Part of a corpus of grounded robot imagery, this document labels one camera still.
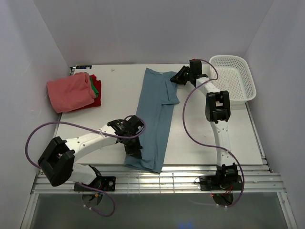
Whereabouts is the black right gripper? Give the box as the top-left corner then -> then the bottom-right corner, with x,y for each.
171,66 -> 193,85

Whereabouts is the blue t shirt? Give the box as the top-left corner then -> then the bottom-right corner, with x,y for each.
124,68 -> 179,173

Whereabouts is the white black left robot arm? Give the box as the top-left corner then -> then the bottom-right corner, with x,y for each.
38,115 -> 146,191

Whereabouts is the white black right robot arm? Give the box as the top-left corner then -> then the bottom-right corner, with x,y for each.
170,59 -> 239,189

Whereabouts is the white perforated plastic basket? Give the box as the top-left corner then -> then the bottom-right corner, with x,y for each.
209,55 -> 256,105

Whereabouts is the green folded t shirt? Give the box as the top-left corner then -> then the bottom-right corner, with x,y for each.
90,75 -> 100,98

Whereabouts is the dark red folded t shirt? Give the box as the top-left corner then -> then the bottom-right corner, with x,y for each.
63,75 -> 102,112

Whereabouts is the pink folded t shirt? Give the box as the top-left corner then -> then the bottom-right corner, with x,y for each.
47,73 -> 96,113

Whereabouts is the blue label sticker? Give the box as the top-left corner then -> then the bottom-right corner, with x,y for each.
76,65 -> 92,69

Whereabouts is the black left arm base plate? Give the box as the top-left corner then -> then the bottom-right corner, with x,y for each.
73,176 -> 116,192

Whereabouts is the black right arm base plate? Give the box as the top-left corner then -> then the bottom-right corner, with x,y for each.
193,176 -> 243,191

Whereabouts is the aluminium table front rail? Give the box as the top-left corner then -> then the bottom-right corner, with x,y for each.
30,164 -> 286,195

